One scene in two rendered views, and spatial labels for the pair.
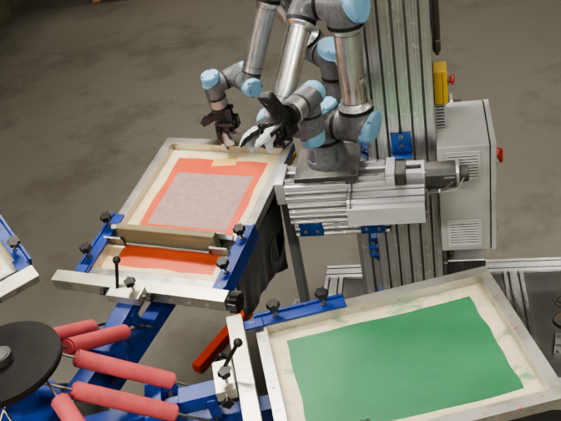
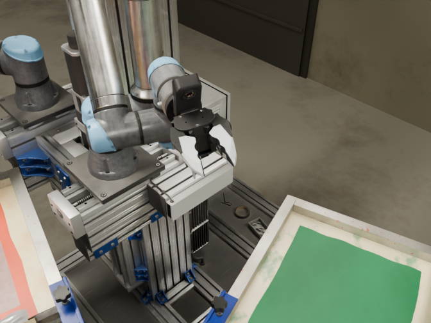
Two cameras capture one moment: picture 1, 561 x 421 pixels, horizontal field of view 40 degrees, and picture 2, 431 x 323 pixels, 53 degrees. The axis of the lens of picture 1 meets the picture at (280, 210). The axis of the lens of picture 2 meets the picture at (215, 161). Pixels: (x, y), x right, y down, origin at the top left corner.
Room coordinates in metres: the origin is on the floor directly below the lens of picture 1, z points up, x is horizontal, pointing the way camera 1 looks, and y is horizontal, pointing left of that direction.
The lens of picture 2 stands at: (1.53, 0.49, 2.11)
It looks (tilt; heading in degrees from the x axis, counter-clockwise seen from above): 40 degrees down; 302
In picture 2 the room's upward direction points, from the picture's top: straight up
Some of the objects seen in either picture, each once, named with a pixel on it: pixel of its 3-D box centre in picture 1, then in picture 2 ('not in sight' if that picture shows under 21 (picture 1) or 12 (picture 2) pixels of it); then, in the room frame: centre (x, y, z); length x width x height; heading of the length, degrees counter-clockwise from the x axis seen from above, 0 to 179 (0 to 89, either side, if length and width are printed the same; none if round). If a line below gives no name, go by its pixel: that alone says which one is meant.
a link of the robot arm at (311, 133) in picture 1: (306, 127); (165, 123); (2.05, -0.13, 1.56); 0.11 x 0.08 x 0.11; 52
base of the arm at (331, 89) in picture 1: (336, 84); (34, 88); (2.81, -0.32, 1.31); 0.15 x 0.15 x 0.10
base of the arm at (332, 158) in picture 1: (325, 148); (111, 150); (2.33, -0.20, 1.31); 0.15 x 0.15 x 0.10
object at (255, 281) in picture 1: (255, 264); not in sight; (2.46, 0.14, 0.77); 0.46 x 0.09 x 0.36; 153
